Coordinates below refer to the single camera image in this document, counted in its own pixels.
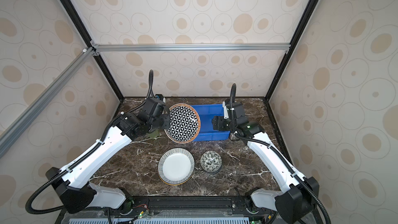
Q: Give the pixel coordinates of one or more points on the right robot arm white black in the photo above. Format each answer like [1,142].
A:
[298,194]

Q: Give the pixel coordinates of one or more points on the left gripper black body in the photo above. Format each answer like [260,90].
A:
[164,121]

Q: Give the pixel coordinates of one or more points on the horizontal aluminium frame bar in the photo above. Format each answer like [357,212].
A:
[191,47]

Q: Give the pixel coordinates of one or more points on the flower pattern orange rim plate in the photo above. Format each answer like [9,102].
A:
[185,123]

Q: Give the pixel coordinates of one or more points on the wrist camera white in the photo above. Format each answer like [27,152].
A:
[225,110]
[160,97]

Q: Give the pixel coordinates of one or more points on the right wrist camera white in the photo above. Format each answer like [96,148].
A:
[225,110]

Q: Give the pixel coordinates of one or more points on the green transparent cup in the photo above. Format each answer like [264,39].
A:
[154,135]

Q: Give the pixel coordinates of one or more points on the green floral ceramic bowl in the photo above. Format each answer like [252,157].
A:
[211,162]

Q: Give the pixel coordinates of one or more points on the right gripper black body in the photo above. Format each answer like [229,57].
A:
[224,124]

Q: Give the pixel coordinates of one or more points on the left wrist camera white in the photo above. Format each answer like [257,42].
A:
[160,97]

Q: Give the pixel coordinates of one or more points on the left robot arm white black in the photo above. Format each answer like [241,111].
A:
[72,181]

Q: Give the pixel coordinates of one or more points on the left diagonal aluminium frame bar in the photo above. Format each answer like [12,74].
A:
[17,128]

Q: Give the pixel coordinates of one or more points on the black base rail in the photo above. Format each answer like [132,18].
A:
[178,210]

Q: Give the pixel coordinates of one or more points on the striped rim white plate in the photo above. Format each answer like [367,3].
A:
[176,166]

